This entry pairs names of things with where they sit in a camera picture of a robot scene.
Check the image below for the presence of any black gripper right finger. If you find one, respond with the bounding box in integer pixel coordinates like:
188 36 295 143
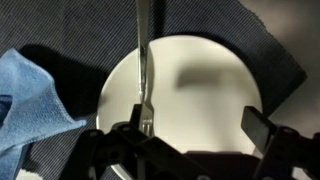
240 105 320 180

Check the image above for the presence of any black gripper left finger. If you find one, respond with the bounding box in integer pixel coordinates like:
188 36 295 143
59 103 214 180

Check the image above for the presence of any silver metal fork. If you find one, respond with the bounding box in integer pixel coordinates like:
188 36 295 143
134 0 156 138

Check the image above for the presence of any white round plate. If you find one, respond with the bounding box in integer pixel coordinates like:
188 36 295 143
95 34 264 180

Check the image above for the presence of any blue microfibre cloth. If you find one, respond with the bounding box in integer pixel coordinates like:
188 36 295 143
0 48 88 180

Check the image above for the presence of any dark blue placemat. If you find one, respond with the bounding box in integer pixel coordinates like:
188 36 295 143
0 0 308 180

